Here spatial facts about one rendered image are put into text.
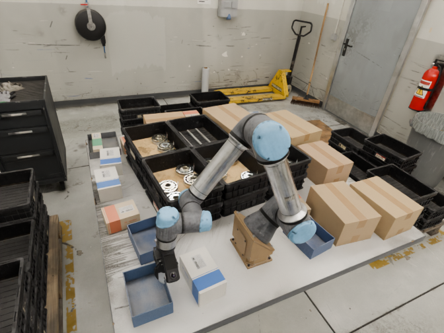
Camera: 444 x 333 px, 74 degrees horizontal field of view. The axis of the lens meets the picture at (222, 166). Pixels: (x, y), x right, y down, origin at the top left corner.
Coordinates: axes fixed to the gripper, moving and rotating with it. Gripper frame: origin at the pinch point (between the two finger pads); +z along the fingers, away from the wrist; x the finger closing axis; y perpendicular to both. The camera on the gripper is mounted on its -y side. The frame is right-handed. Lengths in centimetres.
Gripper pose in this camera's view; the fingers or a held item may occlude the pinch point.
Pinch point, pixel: (165, 282)
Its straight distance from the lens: 126.9
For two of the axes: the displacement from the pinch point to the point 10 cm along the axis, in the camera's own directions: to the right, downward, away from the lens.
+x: -9.1, 1.1, -4.0
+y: -3.9, -5.4, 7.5
